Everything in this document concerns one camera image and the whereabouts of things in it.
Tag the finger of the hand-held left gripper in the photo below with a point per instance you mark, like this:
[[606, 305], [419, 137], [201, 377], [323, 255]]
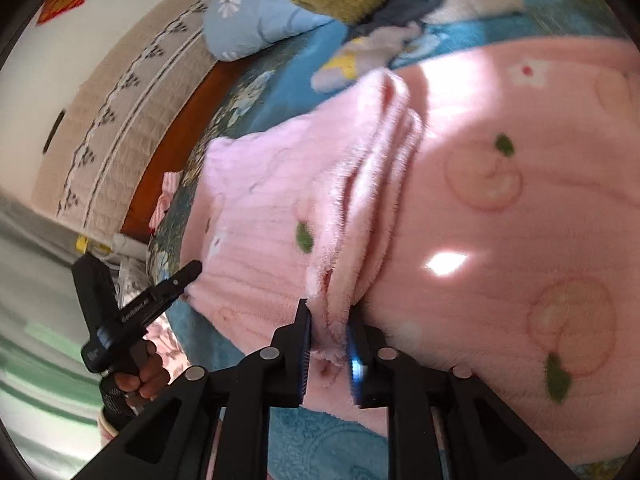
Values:
[[177, 280]]

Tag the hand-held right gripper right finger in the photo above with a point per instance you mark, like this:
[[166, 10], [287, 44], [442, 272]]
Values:
[[357, 360]]

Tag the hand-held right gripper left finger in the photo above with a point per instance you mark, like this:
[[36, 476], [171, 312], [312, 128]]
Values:
[[303, 355]]

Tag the pink fleece garment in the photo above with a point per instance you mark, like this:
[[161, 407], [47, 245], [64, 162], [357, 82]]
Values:
[[450, 240]]

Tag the person's left hand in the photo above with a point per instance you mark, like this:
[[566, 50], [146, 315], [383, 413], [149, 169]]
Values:
[[147, 372]]

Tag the beige quilted headboard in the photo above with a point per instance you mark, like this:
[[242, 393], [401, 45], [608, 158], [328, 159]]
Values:
[[117, 125]]

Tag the blue patterned bed sheet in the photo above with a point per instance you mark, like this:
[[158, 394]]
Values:
[[280, 90]]

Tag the blue floral pillow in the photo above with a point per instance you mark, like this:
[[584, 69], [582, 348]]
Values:
[[265, 5]]

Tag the dark blue cloth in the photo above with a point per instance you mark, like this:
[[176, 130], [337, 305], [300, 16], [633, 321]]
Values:
[[400, 7]]

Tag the wooden bed frame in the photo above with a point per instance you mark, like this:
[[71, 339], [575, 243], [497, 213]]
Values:
[[175, 145]]

